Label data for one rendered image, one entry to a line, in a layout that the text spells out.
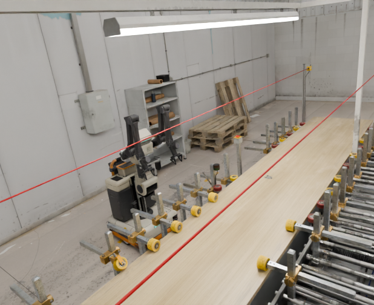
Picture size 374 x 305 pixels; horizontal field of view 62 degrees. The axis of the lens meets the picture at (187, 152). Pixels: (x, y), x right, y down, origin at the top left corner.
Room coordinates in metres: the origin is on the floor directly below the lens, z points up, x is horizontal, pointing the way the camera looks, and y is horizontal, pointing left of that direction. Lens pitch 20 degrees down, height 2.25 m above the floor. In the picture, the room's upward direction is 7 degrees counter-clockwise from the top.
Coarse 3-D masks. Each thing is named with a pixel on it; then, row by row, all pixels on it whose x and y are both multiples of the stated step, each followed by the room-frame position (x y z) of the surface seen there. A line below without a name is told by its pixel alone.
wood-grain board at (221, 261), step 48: (288, 144) 3.58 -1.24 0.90; (336, 144) 3.39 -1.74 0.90; (240, 192) 2.50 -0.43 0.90; (288, 192) 2.40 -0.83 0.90; (192, 240) 1.88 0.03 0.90; (240, 240) 1.82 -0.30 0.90; (288, 240) 1.75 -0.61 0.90; (144, 288) 1.48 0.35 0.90; (192, 288) 1.43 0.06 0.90; (240, 288) 1.39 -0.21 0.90
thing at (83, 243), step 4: (84, 240) 1.95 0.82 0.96; (80, 244) 1.94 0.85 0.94; (84, 244) 1.91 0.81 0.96; (88, 244) 1.90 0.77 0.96; (92, 244) 1.89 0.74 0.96; (88, 248) 1.88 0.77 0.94; (92, 248) 1.85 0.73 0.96; (96, 248) 1.84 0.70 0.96; (96, 252) 1.82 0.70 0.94; (100, 252) 1.79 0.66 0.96; (104, 252) 1.78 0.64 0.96
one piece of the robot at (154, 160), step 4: (152, 152) 3.30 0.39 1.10; (148, 156) 3.24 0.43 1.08; (152, 156) 3.28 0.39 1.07; (152, 160) 3.21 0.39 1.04; (156, 160) 3.20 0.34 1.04; (136, 164) 3.15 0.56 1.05; (140, 164) 3.14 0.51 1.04; (148, 164) 3.12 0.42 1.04; (156, 164) 3.31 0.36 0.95; (160, 164) 3.27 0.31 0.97; (136, 168) 3.17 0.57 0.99; (140, 168) 3.10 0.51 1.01; (156, 168) 3.32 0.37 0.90; (160, 168) 3.27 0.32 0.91; (140, 172) 3.11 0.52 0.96; (140, 176) 3.12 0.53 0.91
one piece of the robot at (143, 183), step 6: (150, 144) 3.30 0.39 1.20; (144, 150) 3.24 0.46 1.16; (150, 150) 3.30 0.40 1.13; (132, 156) 3.14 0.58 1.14; (132, 162) 3.28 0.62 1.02; (138, 162) 3.21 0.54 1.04; (150, 174) 3.26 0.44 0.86; (138, 180) 3.20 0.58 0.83; (144, 180) 3.20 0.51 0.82; (150, 180) 3.22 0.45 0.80; (156, 180) 3.27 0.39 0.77; (138, 186) 3.20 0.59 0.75; (144, 186) 3.14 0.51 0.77; (138, 192) 3.23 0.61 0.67; (144, 192) 3.15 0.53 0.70
